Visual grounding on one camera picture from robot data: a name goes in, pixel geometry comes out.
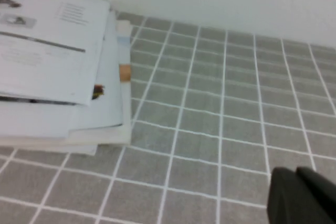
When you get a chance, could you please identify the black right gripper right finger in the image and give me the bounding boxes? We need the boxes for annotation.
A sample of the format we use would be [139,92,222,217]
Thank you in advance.
[296,165,336,224]

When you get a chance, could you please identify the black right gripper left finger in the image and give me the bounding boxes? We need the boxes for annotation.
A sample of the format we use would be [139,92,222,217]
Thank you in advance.
[266,166,317,224]

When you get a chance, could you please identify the white product catalogue book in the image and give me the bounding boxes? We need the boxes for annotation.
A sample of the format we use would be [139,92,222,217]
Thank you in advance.
[0,0,111,107]

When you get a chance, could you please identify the grey white-checked tablecloth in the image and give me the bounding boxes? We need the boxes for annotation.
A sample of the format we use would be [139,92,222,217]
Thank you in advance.
[0,10,336,224]

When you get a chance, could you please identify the cream booklet with orange photo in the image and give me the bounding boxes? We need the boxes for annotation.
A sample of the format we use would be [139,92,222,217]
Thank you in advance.
[0,20,132,156]

